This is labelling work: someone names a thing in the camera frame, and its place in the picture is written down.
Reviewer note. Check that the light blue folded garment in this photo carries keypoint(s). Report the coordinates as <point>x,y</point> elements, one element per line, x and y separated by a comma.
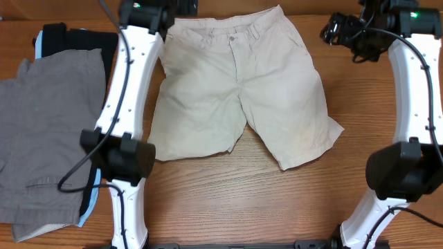
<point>90,197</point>

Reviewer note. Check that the black folded garment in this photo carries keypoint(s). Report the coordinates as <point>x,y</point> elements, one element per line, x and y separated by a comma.
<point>86,45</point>

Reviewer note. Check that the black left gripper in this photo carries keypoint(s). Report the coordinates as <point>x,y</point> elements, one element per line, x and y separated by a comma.
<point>181,6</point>

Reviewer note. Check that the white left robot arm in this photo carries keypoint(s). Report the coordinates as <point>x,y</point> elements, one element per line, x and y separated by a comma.
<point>115,145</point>

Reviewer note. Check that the grey folded shorts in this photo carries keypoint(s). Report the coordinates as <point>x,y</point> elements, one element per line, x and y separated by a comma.
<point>27,211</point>

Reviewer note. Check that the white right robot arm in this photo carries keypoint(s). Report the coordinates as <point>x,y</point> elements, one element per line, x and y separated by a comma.
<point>411,167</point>

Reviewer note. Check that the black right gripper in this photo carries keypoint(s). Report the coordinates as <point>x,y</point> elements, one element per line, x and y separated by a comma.
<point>346,25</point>

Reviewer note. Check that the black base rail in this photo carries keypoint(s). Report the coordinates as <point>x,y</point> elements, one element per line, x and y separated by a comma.
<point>299,244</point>

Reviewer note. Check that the beige shorts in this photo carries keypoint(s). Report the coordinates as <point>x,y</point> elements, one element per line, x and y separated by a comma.
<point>222,75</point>

